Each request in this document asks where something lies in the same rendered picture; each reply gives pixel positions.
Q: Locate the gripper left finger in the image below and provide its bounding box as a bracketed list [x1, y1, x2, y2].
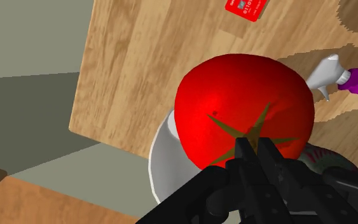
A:
[135, 137, 291, 224]

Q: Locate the white bowl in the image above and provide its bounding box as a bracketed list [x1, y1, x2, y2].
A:
[148, 109, 211, 206]

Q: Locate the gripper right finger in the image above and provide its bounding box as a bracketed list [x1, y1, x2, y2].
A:
[257, 137, 358, 224]

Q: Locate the red tomato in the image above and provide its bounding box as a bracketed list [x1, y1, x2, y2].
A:
[174, 53, 316, 171]

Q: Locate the green red patterned bowl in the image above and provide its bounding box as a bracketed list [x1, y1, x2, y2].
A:
[298, 143, 358, 178]

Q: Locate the light wooden table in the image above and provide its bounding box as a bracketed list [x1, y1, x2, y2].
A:
[68, 0, 358, 182]

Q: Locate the brown wooden furniture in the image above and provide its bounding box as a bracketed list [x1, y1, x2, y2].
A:
[0, 167, 141, 224]

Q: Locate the red card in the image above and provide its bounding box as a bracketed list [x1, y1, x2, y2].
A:
[224, 0, 271, 23]

